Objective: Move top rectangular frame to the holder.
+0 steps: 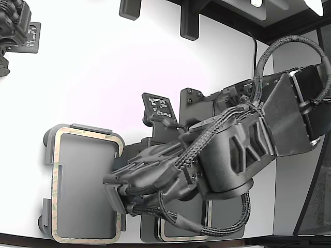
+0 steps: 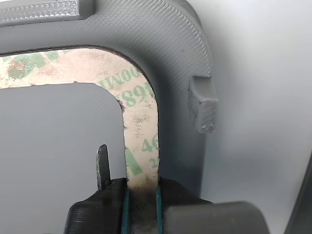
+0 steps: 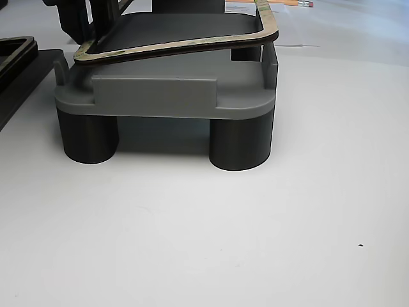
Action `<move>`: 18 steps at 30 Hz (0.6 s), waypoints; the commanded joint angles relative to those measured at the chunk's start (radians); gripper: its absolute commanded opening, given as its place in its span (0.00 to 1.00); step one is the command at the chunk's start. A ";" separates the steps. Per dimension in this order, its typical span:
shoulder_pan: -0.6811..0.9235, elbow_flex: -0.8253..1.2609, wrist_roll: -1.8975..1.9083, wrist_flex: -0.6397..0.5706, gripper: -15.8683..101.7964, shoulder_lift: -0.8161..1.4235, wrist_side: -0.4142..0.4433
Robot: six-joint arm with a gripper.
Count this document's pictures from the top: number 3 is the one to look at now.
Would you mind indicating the dark rectangular frame stack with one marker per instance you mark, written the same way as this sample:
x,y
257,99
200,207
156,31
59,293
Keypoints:
x,y
27,48

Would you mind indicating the grey holder with dark legs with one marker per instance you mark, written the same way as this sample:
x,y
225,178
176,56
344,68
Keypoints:
x,y
159,92

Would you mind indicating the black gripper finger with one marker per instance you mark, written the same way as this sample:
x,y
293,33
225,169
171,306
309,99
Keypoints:
x,y
75,19
103,16

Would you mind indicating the dark flat base tray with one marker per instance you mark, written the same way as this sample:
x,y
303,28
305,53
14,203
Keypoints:
x,y
38,73

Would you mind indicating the thin rectangular frame tan face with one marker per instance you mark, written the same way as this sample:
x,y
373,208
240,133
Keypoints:
x,y
191,43

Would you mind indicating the orange pencil with eraser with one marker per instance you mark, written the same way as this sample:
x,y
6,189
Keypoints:
x,y
300,3

